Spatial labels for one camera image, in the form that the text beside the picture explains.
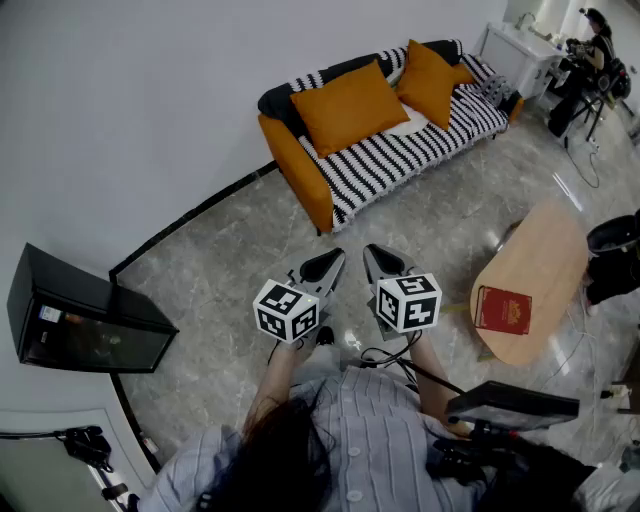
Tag person's striped blue shirt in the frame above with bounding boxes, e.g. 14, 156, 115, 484
137, 367, 501, 512

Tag black round chair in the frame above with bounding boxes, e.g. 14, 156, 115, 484
584, 209, 640, 307

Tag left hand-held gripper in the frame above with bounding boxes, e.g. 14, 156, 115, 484
252, 247, 347, 351

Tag person's grey trousers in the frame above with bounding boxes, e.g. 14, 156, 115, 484
292, 344, 346, 384

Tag oval wooden coffee table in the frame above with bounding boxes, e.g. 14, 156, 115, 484
439, 199, 590, 366

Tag person's right forearm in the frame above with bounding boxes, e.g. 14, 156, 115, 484
408, 332, 475, 440

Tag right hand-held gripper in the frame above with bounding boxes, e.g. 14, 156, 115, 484
363, 243, 444, 343

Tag black glass cabinet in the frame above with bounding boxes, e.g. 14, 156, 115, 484
7, 243, 180, 375

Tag black chest-mounted screen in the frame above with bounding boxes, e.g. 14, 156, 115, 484
444, 380, 581, 434

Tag orange sofa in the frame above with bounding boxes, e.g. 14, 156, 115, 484
257, 38, 526, 236

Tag black floor cable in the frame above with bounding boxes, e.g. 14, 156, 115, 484
564, 134, 601, 190

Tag red book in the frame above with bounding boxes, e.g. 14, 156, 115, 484
474, 285, 534, 335

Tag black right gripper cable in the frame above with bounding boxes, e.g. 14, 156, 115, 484
359, 329, 466, 396

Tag black camera gear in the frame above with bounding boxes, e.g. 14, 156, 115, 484
52, 424, 116, 474

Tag black chest rig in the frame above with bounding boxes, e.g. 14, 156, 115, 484
424, 422, 599, 512

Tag white pillow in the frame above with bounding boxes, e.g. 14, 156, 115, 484
384, 102, 431, 136

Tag person's left forearm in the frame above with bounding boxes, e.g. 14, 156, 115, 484
243, 339, 307, 441

